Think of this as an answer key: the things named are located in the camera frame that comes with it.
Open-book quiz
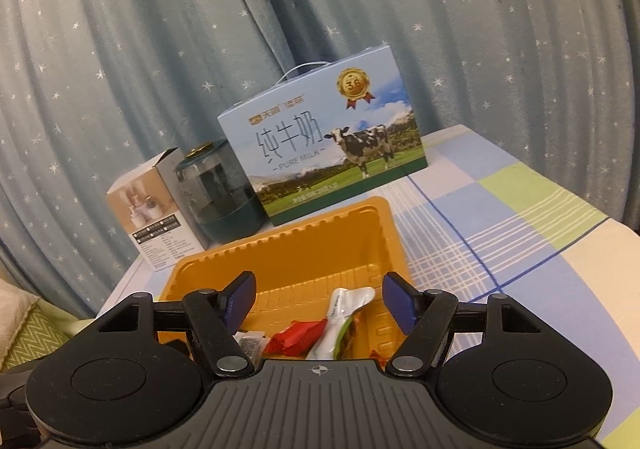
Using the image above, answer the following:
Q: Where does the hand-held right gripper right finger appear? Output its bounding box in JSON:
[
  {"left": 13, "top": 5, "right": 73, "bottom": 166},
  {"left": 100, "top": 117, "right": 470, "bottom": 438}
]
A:
[{"left": 382, "top": 273, "right": 546, "bottom": 377}]

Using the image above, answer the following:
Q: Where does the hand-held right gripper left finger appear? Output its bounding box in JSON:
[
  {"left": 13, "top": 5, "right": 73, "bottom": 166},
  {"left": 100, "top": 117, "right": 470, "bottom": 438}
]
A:
[{"left": 95, "top": 271, "right": 257, "bottom": 376}]

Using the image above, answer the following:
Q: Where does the grey transparent snack packet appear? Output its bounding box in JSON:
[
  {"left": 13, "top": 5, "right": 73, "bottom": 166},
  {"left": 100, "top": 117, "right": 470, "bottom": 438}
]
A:
[{"left": 234, "top": 329, "right": 267, "bottom": 366}]

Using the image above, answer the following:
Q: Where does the green-edged silver snack packet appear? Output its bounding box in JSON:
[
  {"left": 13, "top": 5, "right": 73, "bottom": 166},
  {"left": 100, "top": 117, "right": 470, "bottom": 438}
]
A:
[{"left": 305, "top": 286, "right": 376, "bottom": 361}]

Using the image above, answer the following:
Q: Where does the large red snack packet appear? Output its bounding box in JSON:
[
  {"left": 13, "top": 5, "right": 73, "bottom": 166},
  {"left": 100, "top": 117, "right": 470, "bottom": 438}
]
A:
[{"left": 264, "top": 320, "right": 329, "bottom": 358}]

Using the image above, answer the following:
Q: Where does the orange plastic tray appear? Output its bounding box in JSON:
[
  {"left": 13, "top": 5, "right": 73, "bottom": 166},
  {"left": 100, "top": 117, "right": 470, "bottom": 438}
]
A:
[{"left": 150, "top": 196, "right": 416, "bottom": 366}]

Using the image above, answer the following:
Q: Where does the small white product box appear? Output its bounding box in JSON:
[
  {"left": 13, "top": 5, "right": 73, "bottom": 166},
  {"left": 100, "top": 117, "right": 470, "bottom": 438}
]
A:
[{"left": 106, "top": 146, "right": 211, "bottom": 274}]

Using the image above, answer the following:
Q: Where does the blue milk carton box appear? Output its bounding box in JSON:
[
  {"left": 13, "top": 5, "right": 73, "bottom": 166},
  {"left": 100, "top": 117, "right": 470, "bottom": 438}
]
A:
[{"left": 216, "top": 45, "right": 426, "bottom": 226}]

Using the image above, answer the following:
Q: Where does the green zigzag cushion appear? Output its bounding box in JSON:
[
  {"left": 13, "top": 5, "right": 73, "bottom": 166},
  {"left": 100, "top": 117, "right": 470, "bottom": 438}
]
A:
[{"left": 0, "top": 311, "right": 94, "bottom": 373}]

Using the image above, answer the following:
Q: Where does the beige fluffy cushion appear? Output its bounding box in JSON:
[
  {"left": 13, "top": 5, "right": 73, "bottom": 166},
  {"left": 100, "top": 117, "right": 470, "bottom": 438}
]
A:
[{"left": 0, "top": 278, "right": 44, "bottom": 355}]

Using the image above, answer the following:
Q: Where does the grey star-print curtain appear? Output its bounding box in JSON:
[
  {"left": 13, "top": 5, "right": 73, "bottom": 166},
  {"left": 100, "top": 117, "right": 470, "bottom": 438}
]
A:
[{"left": 0, "top": 0, "right": 640, "bottom": 297}]

